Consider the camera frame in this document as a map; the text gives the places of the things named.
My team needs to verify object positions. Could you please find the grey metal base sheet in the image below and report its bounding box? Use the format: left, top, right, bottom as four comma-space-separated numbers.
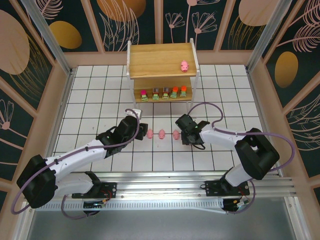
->
24, 196, 301, 240

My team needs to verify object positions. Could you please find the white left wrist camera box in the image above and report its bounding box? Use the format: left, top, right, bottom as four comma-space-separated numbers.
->
131, 107, 144, 120

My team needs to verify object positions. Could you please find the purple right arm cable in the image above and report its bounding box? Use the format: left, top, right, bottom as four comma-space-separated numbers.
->
187, 101, 296, 216

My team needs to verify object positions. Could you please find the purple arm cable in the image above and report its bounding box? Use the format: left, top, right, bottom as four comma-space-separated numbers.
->
187, 101, 296, 216
11, 108, 141, 221

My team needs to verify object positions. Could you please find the aluminium side frame bar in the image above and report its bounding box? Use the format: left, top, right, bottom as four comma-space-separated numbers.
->
13, 69, 75, 240
246, 69, 308, 240

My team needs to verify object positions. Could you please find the wooden shelf with white frame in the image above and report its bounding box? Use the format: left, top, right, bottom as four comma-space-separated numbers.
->
126, 37, 200, 118

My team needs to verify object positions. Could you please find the white slotted cable duct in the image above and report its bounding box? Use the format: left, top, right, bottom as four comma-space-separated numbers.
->
34, 198, 225, 214

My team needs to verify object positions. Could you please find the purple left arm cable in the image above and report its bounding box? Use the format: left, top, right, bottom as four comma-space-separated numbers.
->
11, 108, 141, 221

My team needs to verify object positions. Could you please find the aluminium frame post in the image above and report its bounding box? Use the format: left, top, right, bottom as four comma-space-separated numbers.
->
26, 0, 75, 76
245, 0, 300, 73

